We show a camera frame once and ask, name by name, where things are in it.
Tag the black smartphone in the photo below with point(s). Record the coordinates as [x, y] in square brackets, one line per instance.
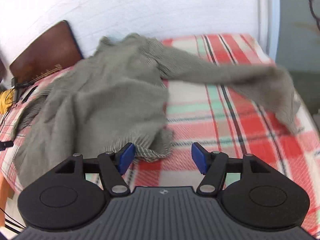
[28, 94]

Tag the brown panel gold ornament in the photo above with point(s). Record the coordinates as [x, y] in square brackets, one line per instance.
[45, 52]

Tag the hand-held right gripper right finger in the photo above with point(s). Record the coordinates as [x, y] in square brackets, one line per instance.
[200, 157]

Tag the white door frame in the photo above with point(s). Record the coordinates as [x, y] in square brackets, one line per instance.
[267, 17]

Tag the small black tripod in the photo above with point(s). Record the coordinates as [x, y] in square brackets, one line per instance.
[16, 85]

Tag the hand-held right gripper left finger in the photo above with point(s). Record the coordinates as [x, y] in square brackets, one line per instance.
[126, 157]

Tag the light wooden table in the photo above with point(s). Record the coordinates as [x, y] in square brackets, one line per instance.
[4, 197]

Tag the red green plaid bed sheet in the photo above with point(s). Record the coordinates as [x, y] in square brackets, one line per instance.
[225, 120]

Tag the olive striped shirt checked lining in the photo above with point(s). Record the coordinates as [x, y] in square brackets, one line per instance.
[100, 92]

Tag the yellow cloth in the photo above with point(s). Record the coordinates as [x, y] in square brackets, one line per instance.
[5, 102]

